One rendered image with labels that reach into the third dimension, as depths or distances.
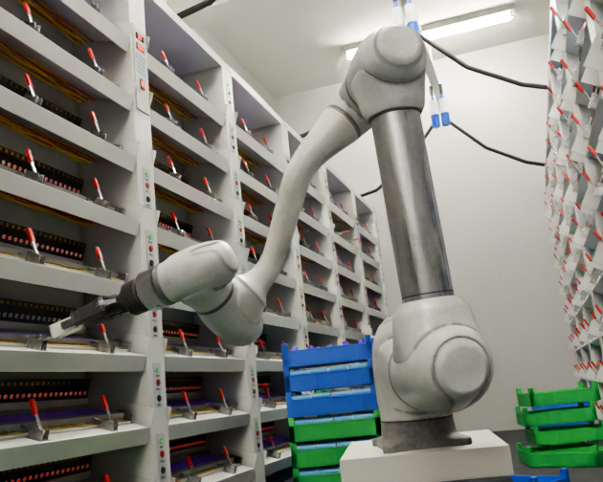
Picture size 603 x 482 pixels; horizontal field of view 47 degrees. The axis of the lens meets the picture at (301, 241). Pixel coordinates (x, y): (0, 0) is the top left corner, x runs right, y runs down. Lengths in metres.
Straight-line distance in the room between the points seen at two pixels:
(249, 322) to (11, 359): 0.50
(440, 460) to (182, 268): 0.63
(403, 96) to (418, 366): 0.52
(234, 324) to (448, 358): 0.50
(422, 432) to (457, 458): 0.10
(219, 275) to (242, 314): 0.14
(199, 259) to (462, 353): 0.54
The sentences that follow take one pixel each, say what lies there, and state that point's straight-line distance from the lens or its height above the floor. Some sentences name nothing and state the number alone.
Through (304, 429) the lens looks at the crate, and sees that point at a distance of 2.35.
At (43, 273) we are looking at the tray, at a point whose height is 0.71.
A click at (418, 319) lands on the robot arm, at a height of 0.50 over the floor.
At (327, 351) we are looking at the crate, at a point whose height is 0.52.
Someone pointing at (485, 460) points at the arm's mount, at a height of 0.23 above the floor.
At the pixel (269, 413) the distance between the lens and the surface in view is 2.82.
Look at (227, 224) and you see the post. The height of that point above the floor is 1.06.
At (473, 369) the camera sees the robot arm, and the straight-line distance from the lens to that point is 1.26.
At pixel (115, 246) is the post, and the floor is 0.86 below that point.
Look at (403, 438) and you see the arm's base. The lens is 1.49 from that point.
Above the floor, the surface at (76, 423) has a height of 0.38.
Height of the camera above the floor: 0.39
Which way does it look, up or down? 12 degrees up
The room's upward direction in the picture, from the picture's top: 6 degrees counter-clockwise
